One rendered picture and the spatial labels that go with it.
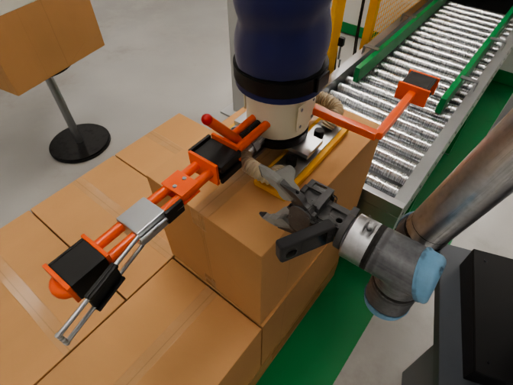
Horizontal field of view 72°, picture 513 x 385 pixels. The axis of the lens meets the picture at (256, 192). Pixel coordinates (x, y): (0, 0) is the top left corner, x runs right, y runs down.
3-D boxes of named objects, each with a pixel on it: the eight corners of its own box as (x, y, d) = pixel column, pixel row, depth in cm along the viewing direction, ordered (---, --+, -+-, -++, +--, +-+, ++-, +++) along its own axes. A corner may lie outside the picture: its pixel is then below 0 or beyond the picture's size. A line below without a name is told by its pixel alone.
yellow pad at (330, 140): (319, 120, 110) (321, 106, 107) (348, 132, 106) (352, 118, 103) (253, 185, 93) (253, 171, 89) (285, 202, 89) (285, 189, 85)
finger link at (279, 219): (277, 210, 83) (307, 210, 76) (262, 226, 80) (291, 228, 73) (271, 199, 82) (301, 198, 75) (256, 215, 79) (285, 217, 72)
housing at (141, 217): (147, 208, 75) (142, 195, 71) (170, 224, 72) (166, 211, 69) (120, 231, 71) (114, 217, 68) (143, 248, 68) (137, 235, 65)
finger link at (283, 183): (275, 182, 70) (304, 215, 71) (270, 188, 69) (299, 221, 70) (288, 175, 66) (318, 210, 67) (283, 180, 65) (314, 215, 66)
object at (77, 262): (93, 247, 68) (83, 232, 64) (117, 268, 65) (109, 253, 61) (53, 279, 64) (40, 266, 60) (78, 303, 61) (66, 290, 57)
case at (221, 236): (275, 162, 156) (279, 80, 126) (356, 207, 139) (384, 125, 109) (172, 253, 125) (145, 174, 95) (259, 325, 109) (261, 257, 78)
